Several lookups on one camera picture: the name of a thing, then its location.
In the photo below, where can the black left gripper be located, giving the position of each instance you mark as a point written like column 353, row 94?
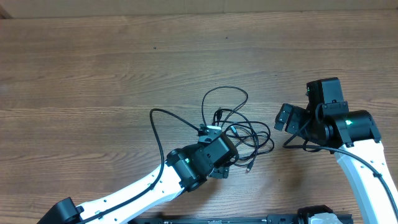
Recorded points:
column 219, row 172

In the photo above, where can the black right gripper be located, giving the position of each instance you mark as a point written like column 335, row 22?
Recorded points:
column 296, row 115

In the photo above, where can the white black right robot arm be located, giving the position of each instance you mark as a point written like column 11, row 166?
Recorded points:
column 353, row 138

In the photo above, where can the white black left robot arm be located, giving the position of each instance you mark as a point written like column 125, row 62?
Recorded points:
column 184, row 170

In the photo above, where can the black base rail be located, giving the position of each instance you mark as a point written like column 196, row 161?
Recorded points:
column 311, row 214

